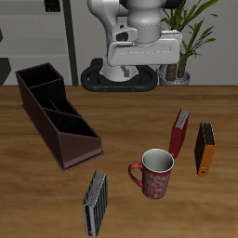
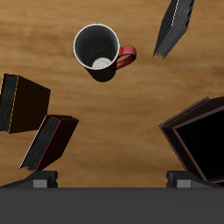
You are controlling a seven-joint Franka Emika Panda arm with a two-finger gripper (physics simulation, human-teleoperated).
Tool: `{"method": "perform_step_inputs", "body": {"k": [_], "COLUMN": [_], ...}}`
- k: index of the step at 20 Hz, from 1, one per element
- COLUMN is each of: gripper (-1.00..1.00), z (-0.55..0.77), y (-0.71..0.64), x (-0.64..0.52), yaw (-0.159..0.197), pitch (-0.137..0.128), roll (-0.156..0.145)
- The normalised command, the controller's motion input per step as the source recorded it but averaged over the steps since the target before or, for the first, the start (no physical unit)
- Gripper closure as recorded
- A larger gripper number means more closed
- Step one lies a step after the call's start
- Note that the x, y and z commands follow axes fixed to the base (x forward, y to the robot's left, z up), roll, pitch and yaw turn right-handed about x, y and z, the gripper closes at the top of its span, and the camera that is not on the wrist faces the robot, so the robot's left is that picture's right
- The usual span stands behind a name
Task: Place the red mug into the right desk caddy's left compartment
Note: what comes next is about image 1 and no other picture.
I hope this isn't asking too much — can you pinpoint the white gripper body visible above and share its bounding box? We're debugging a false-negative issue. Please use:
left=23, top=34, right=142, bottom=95
left=106, top=30, right=183, bottom=68

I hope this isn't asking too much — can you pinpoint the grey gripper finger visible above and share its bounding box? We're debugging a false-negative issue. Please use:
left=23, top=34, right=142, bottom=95
left=121, top=65, right=131, bottom=77
left=157, top=64, right=168, bottom=77

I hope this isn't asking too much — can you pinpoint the dark brown desk caddy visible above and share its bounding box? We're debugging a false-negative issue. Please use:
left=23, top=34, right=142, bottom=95
left=14, top=62, right=105, bottom=172

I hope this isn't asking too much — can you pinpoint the red patterned mug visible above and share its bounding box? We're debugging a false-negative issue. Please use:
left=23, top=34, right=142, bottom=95
left=127, top=148, right=176, bottom=200

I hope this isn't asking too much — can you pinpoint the green pot plant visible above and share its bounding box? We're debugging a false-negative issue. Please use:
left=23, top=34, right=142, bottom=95
left=159, top=0, right=219, bottom=86

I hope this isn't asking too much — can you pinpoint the red book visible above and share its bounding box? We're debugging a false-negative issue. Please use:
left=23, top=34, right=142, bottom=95
left=168, top=107, right=192, bottom=160

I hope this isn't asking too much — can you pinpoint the orange and black book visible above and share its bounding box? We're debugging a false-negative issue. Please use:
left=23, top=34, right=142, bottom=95
left=193, top=121, right=217, bottom=178

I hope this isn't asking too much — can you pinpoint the grey and black book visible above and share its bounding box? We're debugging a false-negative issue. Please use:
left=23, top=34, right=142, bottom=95
left=82, top=169, right=109, bottom=238

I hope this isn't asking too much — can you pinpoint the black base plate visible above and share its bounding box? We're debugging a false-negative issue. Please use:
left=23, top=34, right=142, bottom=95
left=80, top=58, right=159, bottom=93

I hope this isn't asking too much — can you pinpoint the dark upright post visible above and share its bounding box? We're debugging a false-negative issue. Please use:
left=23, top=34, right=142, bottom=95
left=62, top=0, right=79, bottom=86

